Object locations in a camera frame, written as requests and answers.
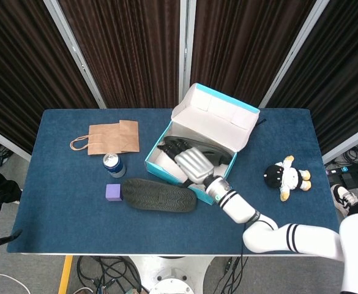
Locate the white black sneaker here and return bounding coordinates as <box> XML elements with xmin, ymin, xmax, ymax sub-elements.
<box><xmin>330</xmin><ymin>184</ymin><xmax>358</xmax><ymax>218</ymax></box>

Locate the white floor cable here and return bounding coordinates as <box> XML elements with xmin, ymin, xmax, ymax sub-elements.
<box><xmin>0</xmin><ymin>273</ymin><xmax>29</xmax><ymax>294</ymax></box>

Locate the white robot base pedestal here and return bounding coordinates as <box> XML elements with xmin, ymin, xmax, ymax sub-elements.
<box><xmin>126</xmin><ymin>255</ymin><xmax>216</xmax><ymax>294</ymax></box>

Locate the brown paper bag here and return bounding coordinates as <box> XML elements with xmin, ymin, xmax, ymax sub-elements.
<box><xmin>70</xmin><ymin>119</ymin><xmax>140</xmax><ymax>156</ymax></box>

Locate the brown pleated partition panel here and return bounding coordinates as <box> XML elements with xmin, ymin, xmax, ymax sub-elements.
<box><xmin>58</xmin><ymin>0</ymin><xmax>181</xmax><ymax>108</ymax></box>
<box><xmin>0</xmin><ymin>0</ymin><xmax>99</xmax><ymax>154</ymax></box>
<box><xmin>189</xmin><ymin>0</ymin><xmax>316</xmax><ymax>108</ymax></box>
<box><xmin>266</xmin><ymin>0</ymin><xmax>358</xmax><ymax>156</ymax></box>

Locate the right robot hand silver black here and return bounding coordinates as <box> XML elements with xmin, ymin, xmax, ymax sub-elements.
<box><xmin>157</xmin><ymin>137</ymin><xmax>215</xmax><ymax>188</ymax></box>

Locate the yellow floor tape strip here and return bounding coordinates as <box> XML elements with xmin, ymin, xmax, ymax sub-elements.
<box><xmin>58</xmin><ymin>255</ymin><xmax>74</xmax><ymax>294</ymax></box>

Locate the blue table mat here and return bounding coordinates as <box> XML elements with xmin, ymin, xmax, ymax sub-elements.
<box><xmin>6</xmin><ymin>108</ymin><xmax>340</xmax><ymax>255</ymax></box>

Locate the white partition post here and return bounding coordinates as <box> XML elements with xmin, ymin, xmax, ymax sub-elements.
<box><xmin>43</xmin><ymin>0</ymin><xmax>108</xmax><ymax>109</ymax></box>
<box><xmin>258</xmin><ymin>0</ymin><xmax>332</xmax><ymax>108</ymax></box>
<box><xmin>0</xmin><ymin>122</ymin><xmax>32</xmax><ymax>163</ymax></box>
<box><xmin>321</xmin><ymin>121</ymin><xmax>358</xmax><ymax>165</ymax></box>
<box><xmin>178</xmin><ymin>0</ymin><xmax>197</xmax><ymax>108</ymax></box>

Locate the black white plush doll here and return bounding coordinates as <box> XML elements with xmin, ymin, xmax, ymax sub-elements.
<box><xmin>263</xmin><ymin>155</ymin><xmax>313</xmax><ymax>202</ymax></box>

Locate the white wrapping paper sheet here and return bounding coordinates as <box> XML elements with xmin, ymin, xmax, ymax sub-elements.
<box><xmin>149</xmin><ymin>149</ymin><xmax>198</xmax><ymax>187</ymax></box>

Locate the blue soda can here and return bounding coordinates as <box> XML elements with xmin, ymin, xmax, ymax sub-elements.
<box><xmin>102</xmin><ymin>152</ymin><xmax>127</xmax><ymax>179</ymax></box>

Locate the light blue shoe box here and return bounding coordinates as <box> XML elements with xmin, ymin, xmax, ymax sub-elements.
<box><xmin>144</xmin><ymin>82</ymin><xmax>261</xmax><ymax>206</ymax></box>

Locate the black foot pedal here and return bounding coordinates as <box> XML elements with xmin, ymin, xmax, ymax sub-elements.
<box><xmin>341</xmin><ymin>173</ymin><xmax>358</xmax><ymax>187</ymax></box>

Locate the purple foam cube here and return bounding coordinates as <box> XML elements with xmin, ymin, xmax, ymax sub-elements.
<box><xmin>105</xmin><ymin>183</ymin><xmax>124</xmax><ymax>202</ymax></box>

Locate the black shoe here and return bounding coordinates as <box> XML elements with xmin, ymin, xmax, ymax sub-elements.
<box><xmin>162</xmin><ymin>134</ymin><xmax>233</xmax><ymax>166</ymax></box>
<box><xmin>122</xmin><ymin>178</ymin><xmax>198</xmax><ymax>214</ymax></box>

